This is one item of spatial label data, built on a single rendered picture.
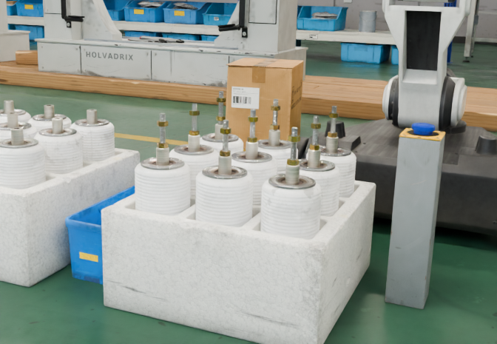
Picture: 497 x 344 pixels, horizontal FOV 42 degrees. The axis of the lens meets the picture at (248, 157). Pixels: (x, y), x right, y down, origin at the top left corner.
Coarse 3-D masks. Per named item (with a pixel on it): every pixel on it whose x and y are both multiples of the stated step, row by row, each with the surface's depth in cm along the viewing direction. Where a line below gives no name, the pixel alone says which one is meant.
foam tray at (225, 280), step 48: (144, 240) 106; (192, 240) 103; (240, 240) 99; (288, 240) 97; (336, 240) 102; (144, 288) 109; (192, 288) 105; (240, 288) 101; (288, 288) 98; (336, 288) 106; (240, 336) 103; (288, 336) 100
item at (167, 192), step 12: (144, 168) 108; (180, 168) 109; (144, 180) 108; (156, 180) 107; (168, 180) 107; (180, 180) 108; (144, 192) 108; (156, 192) 107; (168, 192) 108; (180, 192) 109; (144, 204) 109; (156, 204) 108; (168, 204) 108; (180, 204) 109
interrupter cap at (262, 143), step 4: (260, 140) 130; (264, 140) 131; (280, 140) 131; (260, 144) 127; (264, 144) 127; (280, 144) 129; (284, 144) 128; (288, 144) 128; (264, 148) 125; (268, 148) 124; (272, 148) 124; (276, 148) 124; (280, 148) 124; (284, 148) 125; (288, 148) 125
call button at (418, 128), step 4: (412, 124) 112; (416, 124) 111; (420, 124) 111; (424, 124) 111; (428, 124) 111; (432, 124) 112; (412, 128) 111; (416, 128) 110; (420, 128) 110; (424, 128) 110; (428, 128) 110; (432, 128) 110; (416, 132) 111; (420, 132) 110; (424, 132) 110; (428, 132) 110; (432, 132) 111
